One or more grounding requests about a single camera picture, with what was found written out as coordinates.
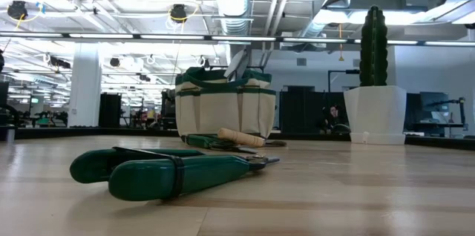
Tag cream canvas bag green trim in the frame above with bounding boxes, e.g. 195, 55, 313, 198
174, 65, 278, 139

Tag green-handled pruning shears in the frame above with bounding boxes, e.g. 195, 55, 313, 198
69, 145, 281, 203
181, 134, 259, 154

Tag green cactus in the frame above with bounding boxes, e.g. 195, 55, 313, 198
358, 4, 389, 88

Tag black partition panel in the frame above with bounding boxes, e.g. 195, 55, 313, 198
279, 85, 345, 131

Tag person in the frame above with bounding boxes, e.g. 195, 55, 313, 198
321, 104, 352, 134

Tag white plant pot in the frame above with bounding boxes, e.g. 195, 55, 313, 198
343, 85, 407, 145

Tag black cabinet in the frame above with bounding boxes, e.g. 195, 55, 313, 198
98, 93, 122, 128

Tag black computer monitor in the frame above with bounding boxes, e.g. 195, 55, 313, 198
419, 91, 451, 122

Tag black metal stand frame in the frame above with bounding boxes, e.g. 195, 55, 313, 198
327, 68, 361, 94

